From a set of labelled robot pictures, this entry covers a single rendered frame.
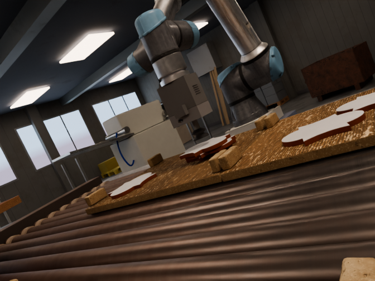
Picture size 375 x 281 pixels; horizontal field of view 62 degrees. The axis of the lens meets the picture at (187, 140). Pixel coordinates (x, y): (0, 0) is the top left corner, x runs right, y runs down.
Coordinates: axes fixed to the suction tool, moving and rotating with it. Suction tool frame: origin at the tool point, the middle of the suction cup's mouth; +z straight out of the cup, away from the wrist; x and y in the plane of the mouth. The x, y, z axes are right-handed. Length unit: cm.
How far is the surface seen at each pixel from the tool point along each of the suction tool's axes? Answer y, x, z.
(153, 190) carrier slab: -5.2, -17.7, 4.8
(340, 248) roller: 33, -42, 6
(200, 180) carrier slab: 7.1, -18.4, 5.2
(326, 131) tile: 29.9, -14.8, 3.9
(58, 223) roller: -44.1, -16.6, 6.8
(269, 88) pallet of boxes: -224, 826, 42
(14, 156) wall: -857, 432, -77
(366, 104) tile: 35.6, -4.5, 3.9
